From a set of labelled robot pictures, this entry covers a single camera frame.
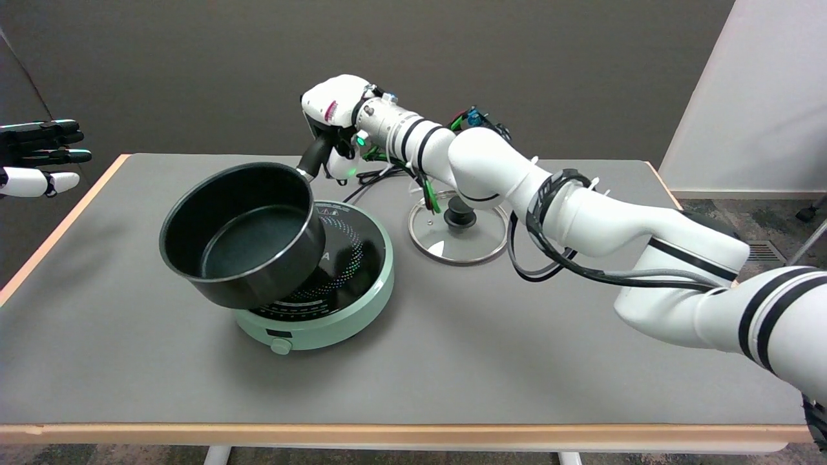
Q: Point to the green round induction cooker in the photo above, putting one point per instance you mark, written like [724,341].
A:
[349,310]

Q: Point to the white table leg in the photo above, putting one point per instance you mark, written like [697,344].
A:
[570,458]
[216,455]

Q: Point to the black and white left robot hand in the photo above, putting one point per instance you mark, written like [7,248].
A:
[26,181]

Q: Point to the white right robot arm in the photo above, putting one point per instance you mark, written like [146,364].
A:
[581,213]

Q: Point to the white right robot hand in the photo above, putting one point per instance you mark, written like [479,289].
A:
[323,100]

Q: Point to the floor vent grille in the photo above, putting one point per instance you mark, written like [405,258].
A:
[769,252]

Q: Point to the glass lid with black knob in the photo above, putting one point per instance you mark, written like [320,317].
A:
[460,216]

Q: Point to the black caster wheel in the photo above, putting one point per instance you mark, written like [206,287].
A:
[807,213]

